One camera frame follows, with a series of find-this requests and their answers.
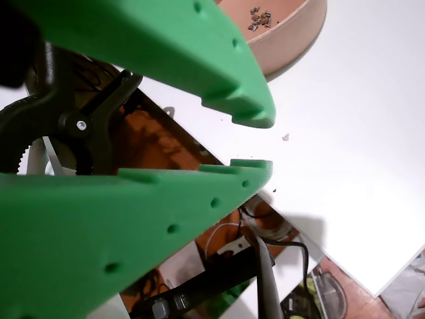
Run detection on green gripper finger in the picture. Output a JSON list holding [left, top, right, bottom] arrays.
[[0, 159, 274, 319], [9, 0, 277, 130]]

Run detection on black spring clamp orange tips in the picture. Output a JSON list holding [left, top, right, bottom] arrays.
[[0, 41, 144, 177]]

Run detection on small crumbs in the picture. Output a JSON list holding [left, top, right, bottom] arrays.
[[247, 8, 274, 33]]

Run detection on brown paper bowl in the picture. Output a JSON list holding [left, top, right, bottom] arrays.
[[212, 0, 328, 78]]

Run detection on small white plug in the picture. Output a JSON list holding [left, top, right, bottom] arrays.
[[217, 237, 250, 257]]

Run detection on dark grey rod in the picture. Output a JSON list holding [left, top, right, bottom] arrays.
[[254, 234, 285, 319]]

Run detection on thin black cable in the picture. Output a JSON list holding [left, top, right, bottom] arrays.
[[238, 204, 310, 286]]

